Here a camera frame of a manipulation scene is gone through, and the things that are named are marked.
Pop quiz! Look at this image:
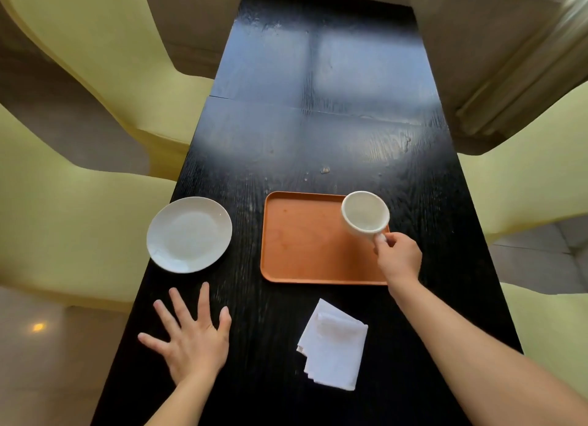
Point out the person's left hand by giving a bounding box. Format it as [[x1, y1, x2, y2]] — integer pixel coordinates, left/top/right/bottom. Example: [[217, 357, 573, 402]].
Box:
[[138, 282, 232, 386]]

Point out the person's right hand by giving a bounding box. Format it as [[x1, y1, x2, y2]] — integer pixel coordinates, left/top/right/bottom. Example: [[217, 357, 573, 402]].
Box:
[[373, 232, 423, 289]]

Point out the white ceramic cup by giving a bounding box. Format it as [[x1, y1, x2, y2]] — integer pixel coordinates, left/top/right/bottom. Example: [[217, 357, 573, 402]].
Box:
[[341, 191, 390, 245]]

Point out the person's right forearm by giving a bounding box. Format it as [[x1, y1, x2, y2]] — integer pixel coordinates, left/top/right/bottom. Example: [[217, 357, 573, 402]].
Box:
[[388, 276, 588, 426]]

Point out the person's left forearm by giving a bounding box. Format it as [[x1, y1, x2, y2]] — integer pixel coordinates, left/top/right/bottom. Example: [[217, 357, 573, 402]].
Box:
[[145, 370, 222, 426]]

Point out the white round plate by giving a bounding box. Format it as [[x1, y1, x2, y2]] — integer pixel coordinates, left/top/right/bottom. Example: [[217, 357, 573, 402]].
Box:
[[146, 196, 233, 274]]

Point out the orange rectangular tray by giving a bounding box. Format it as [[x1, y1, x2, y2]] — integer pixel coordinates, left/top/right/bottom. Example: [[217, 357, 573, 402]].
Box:
[[260, 191, 391, 286]]

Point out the white folded napkin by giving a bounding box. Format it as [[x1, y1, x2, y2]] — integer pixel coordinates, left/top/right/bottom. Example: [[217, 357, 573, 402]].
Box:
[[296, 298, 369, 391]]

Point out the yellow-green chair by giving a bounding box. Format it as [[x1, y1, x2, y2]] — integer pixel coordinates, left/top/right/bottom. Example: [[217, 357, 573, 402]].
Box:
[[500, 282, 588, 401], [458, 81, 588, 245], [0, 103, 178, 312], [0, 0, 215, 183]]

